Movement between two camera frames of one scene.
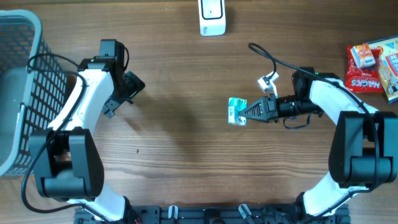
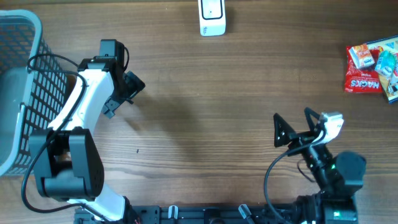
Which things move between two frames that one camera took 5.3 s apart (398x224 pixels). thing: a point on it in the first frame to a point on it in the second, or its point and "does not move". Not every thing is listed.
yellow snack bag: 388,48 does not move
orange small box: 362,55 does not move
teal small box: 235,105 to 386,64
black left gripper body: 132,85 does not move
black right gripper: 269,108 to 301,138
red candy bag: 367,79 does not move
